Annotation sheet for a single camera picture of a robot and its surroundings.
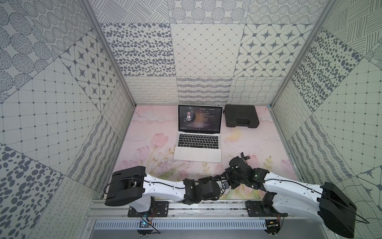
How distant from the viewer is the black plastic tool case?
1.06m

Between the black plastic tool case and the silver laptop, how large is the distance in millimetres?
103

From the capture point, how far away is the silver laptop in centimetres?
95
